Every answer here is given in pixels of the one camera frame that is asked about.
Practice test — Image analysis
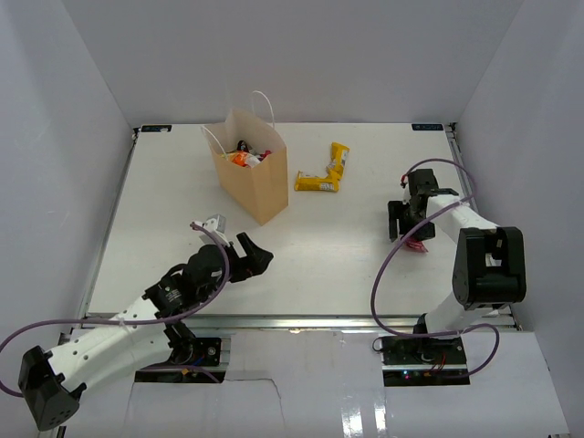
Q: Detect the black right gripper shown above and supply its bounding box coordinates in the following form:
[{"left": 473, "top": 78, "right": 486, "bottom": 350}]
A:
[{"left": 389, "top": 200, "right": 437, "bottom": 243}]

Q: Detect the small red triangular snack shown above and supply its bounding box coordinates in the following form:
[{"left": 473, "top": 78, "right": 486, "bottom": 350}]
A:
[{"left": 405, "top": 237, "right": 428, "bottom": 254}]

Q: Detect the orange snack packet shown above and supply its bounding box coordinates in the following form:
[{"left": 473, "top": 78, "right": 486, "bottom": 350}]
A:
[{"left": 227, "top": 151, "right": 261, "bottom": 168}]

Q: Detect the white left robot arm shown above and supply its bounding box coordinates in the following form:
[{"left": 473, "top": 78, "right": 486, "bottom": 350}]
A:
[{"left": 17, "top": 232, "right": 274, "bottom": 432}]

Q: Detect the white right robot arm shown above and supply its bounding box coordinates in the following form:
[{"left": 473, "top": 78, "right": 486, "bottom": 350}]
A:
[{"left": 388, "top": 169, "right": 527, "bottom": 364}]

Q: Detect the brown paper bag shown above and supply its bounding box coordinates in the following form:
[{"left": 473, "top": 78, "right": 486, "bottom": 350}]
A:
[{"left": 202, "top": 108, "right": 288, "bottom": 225}]

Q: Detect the yellow snack bar upper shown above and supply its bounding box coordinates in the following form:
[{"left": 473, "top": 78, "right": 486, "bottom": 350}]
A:
[{"left": 327, "top": 142, "right": 350, "bottom": 179}]

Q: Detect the yellow snack bar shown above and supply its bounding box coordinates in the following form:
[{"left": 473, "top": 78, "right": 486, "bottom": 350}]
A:
[
  {"left": 327, "top": 142, "right": 350, "bottom": 179},
  {"left": 294, "top": 171, "right": 340, "bottom": 193}
]

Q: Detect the yellow snack bar lower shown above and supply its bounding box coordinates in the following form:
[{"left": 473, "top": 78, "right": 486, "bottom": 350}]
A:
[{"left": 294, "top": 171, "right": 340, "bottom": 193}]

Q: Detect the blue corner marker tag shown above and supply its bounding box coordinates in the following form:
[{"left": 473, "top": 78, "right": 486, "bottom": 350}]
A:
[{"left": 412, "top": 123, "right": 443, "bottom": 131}]

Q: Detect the white front cover sheet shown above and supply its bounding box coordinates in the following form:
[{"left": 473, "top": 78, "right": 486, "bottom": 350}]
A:
[{"left": 65, "top": 331, "right": 569, "bottom": 437}]

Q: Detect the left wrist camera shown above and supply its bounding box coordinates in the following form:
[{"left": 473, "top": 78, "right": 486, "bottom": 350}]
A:
[{"left": 190, "top": 214, "right": 229, "bottom": 245}]

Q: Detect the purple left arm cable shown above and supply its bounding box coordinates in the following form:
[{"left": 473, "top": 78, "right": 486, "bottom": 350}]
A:
[{"left": 0, "top": 221, "right": 232, "bottom": 397}]

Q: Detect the aluminium front rail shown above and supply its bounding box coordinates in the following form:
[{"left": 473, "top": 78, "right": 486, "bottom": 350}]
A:
[{"left": 68, "top": 313, "right": 519, "bottom": 332}]

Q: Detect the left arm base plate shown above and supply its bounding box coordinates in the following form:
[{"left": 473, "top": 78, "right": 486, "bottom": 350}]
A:
[{"left": 134, "top": 338, "right": 225, "bottom": 384}]

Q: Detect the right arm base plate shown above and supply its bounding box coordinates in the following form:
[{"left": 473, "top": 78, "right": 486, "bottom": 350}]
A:
[{"left": 372, "top": 337, "right": 470, "bottom": 388}]

